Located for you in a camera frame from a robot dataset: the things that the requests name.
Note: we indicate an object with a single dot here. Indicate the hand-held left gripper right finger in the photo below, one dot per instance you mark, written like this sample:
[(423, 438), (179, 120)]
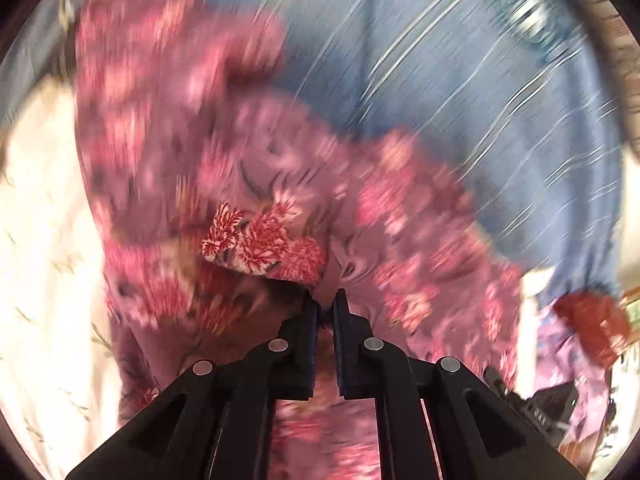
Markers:
[(341, 350)]

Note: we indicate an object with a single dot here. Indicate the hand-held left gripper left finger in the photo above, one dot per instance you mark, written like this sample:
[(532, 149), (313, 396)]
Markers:
[(310, 345)]

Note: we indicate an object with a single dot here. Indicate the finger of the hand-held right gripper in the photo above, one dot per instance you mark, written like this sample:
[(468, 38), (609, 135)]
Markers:
[(500, 386)]

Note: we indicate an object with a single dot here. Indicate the pink floral garment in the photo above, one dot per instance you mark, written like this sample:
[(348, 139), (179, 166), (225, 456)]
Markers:
[(200, 135)]

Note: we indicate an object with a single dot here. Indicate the purple floral cloth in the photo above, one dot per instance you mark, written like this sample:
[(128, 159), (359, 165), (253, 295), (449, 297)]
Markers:
[(565, 360)]

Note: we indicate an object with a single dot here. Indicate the red cloth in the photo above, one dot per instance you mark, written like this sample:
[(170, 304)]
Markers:
[(595, 325)]

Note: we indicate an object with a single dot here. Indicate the blue plaid bedsheet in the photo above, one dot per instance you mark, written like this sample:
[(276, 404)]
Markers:
[(450, 85)]

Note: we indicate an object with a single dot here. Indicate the beige striped pillow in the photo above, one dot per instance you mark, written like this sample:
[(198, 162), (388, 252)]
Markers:
[(614, 40)]

